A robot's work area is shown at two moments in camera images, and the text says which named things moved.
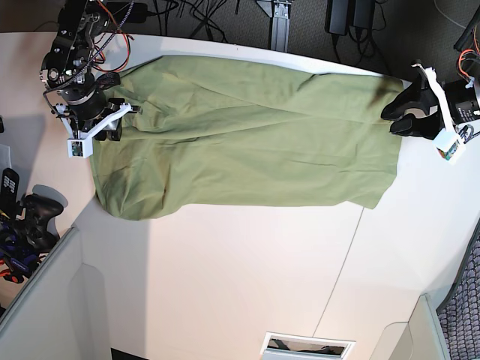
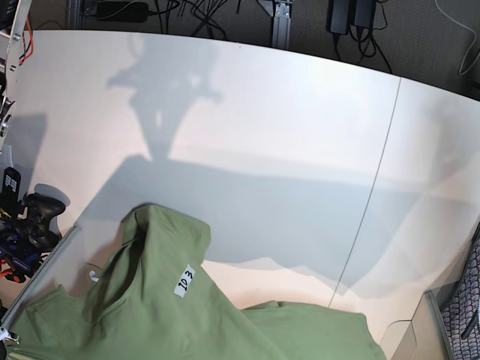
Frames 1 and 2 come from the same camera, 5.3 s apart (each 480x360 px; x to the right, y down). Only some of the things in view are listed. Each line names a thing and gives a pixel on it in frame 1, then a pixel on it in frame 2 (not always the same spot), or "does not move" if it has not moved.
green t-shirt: (223, 130) → (156, 299)
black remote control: (10, 186) does not move
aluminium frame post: (280, 27) does not move
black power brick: (337, 18) does not move
